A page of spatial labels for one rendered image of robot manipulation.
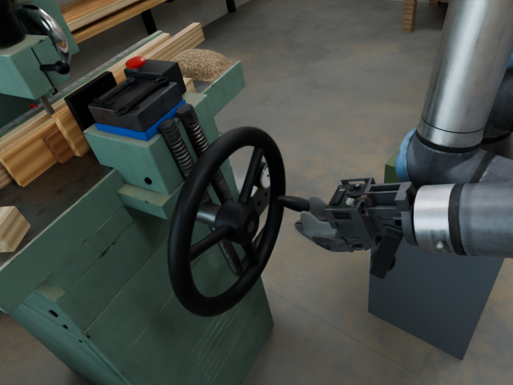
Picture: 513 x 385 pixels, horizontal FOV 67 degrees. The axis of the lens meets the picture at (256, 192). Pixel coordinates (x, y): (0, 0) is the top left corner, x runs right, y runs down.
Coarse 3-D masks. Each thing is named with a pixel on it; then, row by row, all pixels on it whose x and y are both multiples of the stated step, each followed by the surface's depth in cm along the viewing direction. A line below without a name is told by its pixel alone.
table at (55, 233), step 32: (224, 96) 78; (96, 160) 61; (0, 192) 59; (32, 192) 58; (64, 192) 56; (96, 192) 57; (128, 192) 59; (32, 224) 52; (64, 224) 53; (96, 224) 58; (0, 256) 49; (32, 256) 50; (64, 256) 54; (0, 288) 47; (32, 288) 51
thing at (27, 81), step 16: (0, 48) 56; (16, 48) 55; (32, 48) 55; (48, 48) 57; (0, 64) 56; (16, 64) 54; (32, 64) 56; (0, 80) 59; (16, 80) 56; (32, 80) 56; (48, 80) 58; (64, 80) 61; (32, 96) 57
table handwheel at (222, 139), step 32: (256, 128) 56; (224, 160) 50; (256, 160) 59; (192, 192) 46; (192, 224) 47; (224, 224) 56; (256, 224) 59; (192, 256) 49; (256, 256) 66; (192, 288) 50
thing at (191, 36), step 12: (192, 24) 90; (180, 36) 86; (192, 36) 89; (156, 48) 82; (168, 48) 83; (180, 48) 86; (168, 60) 84; (48, 120) 66; (12, 144) 61; (0, 168) 59; (0, 180) 59
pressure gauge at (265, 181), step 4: (260, 164) 88; (264, 164) 87; (260, 168) 87; (264, 168) 87; (260, 172) 87; (264, 172) 87; (268, 172) 89; (256, 176) 87; (260, 176) 87; (264, 176) 88; (256, 180) 87; (260, 180) 87; (264, 180) 88; (268, 180) 90; (256, 184) 88; (260, 184) 88; (264, 184) 89; (268, 184) 91; (260, 188) 92; (264, 188) 89
